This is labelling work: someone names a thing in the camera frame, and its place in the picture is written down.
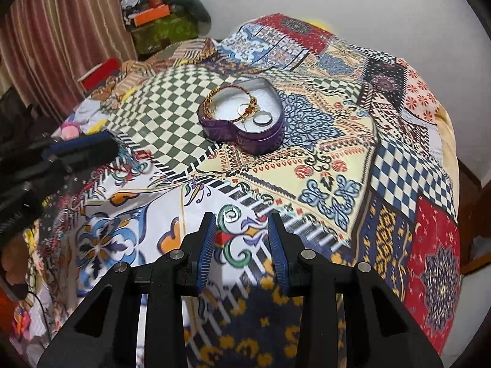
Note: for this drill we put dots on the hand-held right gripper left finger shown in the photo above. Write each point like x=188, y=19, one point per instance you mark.
x=204, y=253

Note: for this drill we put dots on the patchwork patterned blanket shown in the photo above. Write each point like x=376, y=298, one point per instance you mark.
x=307, y=199

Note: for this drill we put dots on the pink plush toy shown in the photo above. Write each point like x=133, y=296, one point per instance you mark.
x=72, y=130

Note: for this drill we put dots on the small red box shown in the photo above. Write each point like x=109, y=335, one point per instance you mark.
x=156, y=0

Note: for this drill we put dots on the orange box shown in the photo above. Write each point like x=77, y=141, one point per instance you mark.
x=151, y=14

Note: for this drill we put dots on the orange striped cloth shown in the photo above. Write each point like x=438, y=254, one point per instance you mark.
x=172, y=55

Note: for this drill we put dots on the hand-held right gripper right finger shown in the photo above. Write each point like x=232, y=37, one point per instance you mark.
x=279, y=253

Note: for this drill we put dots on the dark cloth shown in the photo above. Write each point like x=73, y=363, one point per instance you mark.
x=23, y=115

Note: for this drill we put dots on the grey-green plush cushion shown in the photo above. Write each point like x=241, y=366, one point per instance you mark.
x=191, y=7

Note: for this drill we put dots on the person's left hand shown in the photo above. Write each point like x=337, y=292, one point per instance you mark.
x=15, y=262

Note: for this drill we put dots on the red box with white lid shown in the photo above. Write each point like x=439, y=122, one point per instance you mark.
x=100, y=73

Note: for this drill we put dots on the purple heart-shaped tin box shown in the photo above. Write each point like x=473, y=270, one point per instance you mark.
x=245, y=130

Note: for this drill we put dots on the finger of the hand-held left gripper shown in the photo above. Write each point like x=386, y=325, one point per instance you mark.
x=88, y=159
x=76, y=143

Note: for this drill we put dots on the striped brown curtain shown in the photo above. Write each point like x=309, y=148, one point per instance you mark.
x=57, y=38

